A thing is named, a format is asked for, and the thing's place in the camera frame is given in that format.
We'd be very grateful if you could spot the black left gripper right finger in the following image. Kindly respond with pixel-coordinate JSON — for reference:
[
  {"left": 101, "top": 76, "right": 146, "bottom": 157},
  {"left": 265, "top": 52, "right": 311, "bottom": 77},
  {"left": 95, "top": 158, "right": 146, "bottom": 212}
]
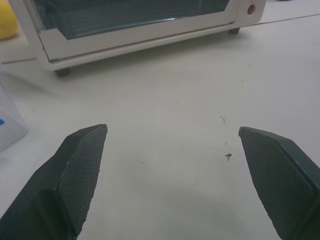
[{"left": 238, "top": 126, "right": 320, "bottom": 240}]

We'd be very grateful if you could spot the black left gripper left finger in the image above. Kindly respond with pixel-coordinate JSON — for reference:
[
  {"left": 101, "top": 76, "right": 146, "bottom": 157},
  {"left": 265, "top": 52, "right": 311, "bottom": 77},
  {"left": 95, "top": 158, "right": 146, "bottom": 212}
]
[{"left": 0, "top": 123, "right": 109, "bottom": 240}]

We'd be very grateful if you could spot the yellow object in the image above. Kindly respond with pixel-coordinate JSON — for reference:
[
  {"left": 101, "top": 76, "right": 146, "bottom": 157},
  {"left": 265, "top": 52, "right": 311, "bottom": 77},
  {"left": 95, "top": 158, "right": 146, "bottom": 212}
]
[{"left": 0, "top": 0, "right": 20, "bottom": 40}]

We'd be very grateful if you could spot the white toaster oven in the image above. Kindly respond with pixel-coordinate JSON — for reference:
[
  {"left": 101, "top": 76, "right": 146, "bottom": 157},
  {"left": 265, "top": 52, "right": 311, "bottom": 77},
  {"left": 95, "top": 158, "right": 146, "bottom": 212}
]
[{"left": 9, "top": 0, "right": 267, "bottom": 78}]

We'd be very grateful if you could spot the clear plastic container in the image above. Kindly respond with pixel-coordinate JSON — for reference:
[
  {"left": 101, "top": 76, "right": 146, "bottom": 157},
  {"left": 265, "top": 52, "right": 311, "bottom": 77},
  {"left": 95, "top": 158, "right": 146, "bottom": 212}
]
[{"left": 0, "top": 71, "right": 29, "bottom": 153}]

